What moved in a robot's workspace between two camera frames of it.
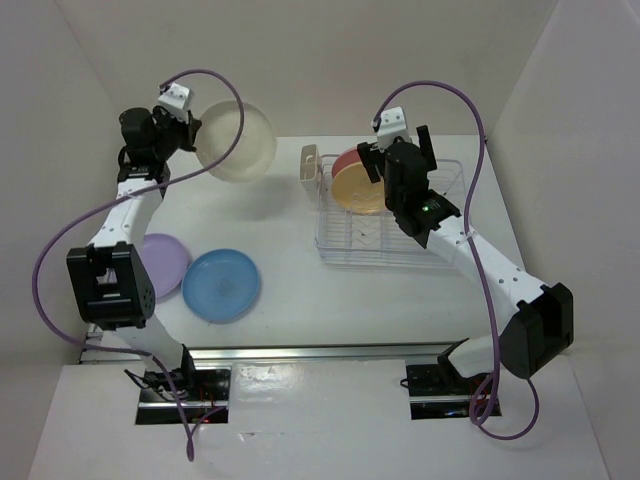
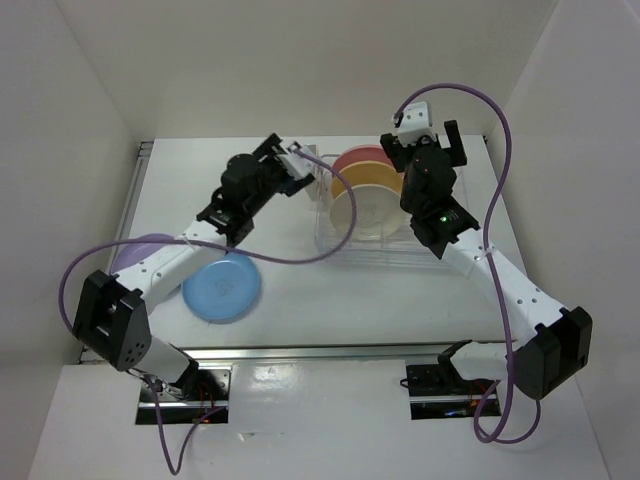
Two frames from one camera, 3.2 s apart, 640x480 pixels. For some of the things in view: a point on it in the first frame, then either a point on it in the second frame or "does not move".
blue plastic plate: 220,284 does not move
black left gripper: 190,127 -> 267,154
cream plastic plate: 251,155 -> 378,215
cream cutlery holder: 310,173 does not move
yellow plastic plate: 353,190 does not move
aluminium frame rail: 99,349 does not move
